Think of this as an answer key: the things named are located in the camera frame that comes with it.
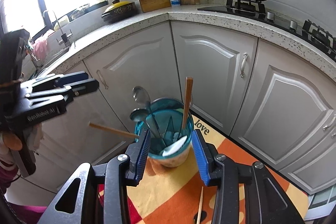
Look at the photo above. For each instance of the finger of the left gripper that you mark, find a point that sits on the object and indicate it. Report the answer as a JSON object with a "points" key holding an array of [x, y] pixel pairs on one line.
{"points": [[69, 77], [53, 90]]}

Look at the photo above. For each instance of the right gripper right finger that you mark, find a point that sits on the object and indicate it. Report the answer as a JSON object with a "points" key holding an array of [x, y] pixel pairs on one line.
{"points": [[265, 199]]}

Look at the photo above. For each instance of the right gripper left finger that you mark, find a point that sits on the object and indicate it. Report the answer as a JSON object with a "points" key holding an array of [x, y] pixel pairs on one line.
{"points": [[98, 194]]}

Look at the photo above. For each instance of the steel spoon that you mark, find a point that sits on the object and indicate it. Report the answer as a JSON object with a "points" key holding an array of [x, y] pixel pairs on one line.
{"points": [[140, 115], [141, 96]]}

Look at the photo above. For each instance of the light wooden chopstick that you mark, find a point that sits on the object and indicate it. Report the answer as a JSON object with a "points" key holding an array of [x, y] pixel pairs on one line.
{"points": [[198, 220]]}

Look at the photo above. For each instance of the pink sleeve forearm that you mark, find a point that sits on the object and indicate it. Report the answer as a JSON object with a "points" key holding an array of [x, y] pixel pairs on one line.
{"points": [[26, 199]]}

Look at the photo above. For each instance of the white gloved left hand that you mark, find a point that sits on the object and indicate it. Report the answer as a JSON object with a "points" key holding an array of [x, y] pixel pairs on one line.
{"points": [[10, 141]]}

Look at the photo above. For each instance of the chrome sink faucet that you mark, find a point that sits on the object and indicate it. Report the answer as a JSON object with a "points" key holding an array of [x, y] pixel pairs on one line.
{"points": [[65, 36]]}

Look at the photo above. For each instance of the dark brown wooden chopstick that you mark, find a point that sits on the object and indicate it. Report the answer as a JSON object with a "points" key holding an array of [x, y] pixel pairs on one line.
{"points": [[113, 130]]}

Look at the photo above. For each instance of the yellow lid black pot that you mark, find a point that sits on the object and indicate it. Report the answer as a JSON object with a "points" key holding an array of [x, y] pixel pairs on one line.
{"points": [[119, 11]]}

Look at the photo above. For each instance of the teal rim floral utensil cup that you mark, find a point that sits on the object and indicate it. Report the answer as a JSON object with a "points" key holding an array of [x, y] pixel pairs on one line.
{"points": [[168, 113]]}

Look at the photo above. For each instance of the grey cabinet door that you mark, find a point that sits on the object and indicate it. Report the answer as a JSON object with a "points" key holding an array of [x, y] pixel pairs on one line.
{"points": [[220, 62]]}

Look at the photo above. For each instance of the black gas stove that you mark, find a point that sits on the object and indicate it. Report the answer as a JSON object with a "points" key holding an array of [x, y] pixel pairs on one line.
{"points": [[308, 31]]}

